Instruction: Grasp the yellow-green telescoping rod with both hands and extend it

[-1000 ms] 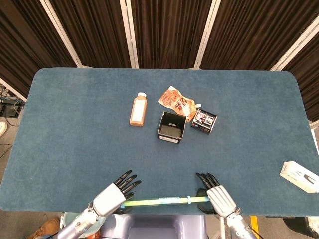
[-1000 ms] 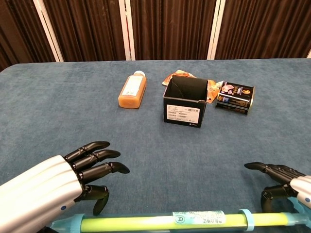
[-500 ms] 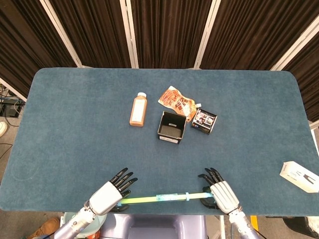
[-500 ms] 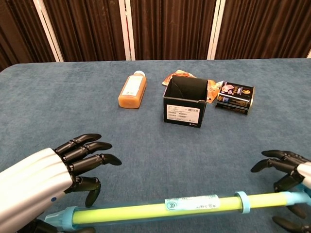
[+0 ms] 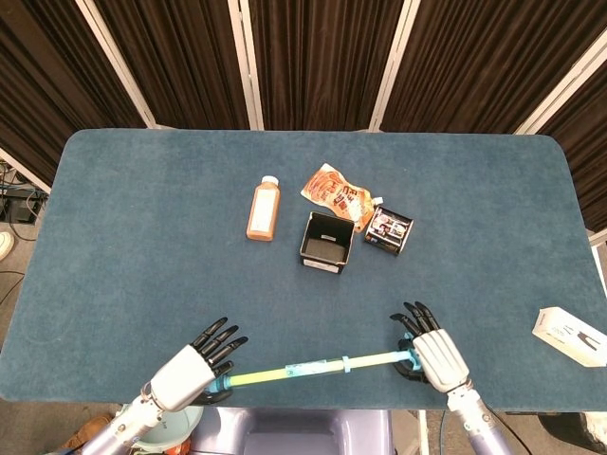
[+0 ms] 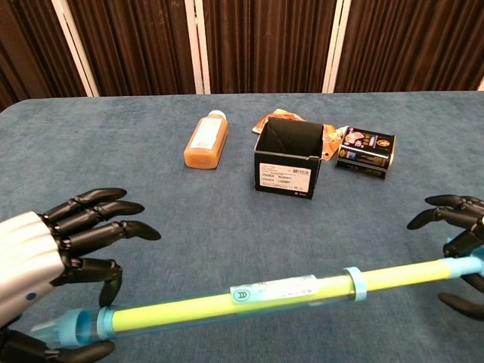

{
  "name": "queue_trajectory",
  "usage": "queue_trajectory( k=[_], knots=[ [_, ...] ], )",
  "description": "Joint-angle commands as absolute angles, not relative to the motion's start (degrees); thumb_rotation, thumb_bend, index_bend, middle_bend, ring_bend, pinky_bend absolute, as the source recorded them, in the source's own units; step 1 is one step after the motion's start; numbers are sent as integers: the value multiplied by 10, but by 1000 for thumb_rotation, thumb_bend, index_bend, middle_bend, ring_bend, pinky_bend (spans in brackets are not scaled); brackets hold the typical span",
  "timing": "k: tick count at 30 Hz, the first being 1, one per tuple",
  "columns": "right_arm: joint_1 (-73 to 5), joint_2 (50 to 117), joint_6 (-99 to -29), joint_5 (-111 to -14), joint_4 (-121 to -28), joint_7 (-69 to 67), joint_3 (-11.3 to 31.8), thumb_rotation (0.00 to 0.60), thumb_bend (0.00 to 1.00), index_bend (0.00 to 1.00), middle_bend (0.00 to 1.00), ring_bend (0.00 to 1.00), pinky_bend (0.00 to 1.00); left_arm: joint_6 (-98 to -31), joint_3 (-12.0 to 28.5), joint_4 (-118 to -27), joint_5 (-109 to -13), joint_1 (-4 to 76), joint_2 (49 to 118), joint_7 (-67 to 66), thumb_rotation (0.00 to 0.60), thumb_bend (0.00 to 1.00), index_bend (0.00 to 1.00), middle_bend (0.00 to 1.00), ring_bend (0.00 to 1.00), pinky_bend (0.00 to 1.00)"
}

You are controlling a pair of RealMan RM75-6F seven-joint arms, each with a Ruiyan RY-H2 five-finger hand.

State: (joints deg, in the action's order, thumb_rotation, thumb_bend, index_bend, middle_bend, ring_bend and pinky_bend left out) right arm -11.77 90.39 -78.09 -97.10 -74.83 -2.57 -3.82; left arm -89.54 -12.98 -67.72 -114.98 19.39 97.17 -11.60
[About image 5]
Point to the white shoe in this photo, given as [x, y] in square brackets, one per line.
[5, 244]

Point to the light blue plastic bucket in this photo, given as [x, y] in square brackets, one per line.
[185, 426]

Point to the orange juice bottle white cap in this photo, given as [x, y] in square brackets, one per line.
[262, 213]

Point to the small black device box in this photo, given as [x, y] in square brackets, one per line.
[19, 209]

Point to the black rectangular tin can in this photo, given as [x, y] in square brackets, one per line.
[389, 230]

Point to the brown curtain screen panel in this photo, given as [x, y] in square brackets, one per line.
[488, 57]
[47, 71]
[322, 57]
[180, 57]

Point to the white table leg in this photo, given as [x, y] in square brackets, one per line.
[423, 431]

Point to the black open cardboard box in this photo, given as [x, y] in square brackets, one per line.
[327, 246]

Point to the blue carpet table cover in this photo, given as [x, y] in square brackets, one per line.
[142, 237]

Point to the orange spouted food pouch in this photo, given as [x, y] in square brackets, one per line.
[332, 189]

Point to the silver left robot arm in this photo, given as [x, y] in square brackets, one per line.
[123, 426]

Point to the purple robot base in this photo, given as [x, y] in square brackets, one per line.
[294, 431]

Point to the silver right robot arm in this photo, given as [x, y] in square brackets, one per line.
[479, 422]

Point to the white cardboard box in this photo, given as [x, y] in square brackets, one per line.
[564, 334]

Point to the brown shoe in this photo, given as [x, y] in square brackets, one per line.
[90, 429]

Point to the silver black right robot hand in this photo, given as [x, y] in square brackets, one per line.
[438, 358]

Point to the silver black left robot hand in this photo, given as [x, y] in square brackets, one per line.
[182, 376]

